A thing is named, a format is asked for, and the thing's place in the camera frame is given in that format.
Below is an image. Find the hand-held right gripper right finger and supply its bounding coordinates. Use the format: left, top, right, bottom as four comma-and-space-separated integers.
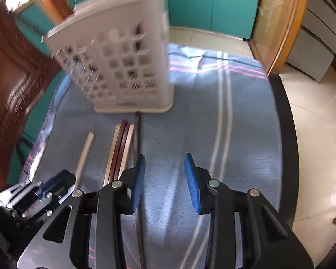
184, 153, 315, 269

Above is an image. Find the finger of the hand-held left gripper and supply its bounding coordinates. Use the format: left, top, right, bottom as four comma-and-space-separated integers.
0, 181, 45, 206
13, 170, 77, 225

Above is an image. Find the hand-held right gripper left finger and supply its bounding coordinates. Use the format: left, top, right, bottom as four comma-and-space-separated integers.
17, 154, 146, 269

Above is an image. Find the light wooden chopstick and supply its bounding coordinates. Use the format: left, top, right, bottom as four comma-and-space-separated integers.
103, 123, 122, 188
73, 132, 96, 192
122, 123, 136, 176

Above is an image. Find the dark brown chopstick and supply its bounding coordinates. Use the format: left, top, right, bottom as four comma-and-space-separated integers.
116, 122, 131, 181
108, 119, 128, 185

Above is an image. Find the black chopstick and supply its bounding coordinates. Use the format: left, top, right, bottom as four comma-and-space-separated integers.
134, 111, 145, 269

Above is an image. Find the white plastic utensil basket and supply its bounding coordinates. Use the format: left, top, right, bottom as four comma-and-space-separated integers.
42, 0, 175, 114

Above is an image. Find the blue striped cloth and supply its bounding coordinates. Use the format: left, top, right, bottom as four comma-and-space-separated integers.
19, 43, 282, 269

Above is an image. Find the carved wooden chair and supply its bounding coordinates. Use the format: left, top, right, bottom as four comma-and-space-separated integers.
0, 0, 75, 185

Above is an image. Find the wood framed glass door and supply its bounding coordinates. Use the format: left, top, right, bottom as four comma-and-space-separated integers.
248, 0, 310, 75

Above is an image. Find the silver refrigerator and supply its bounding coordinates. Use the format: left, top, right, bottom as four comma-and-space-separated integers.
286, 0, 336, 83

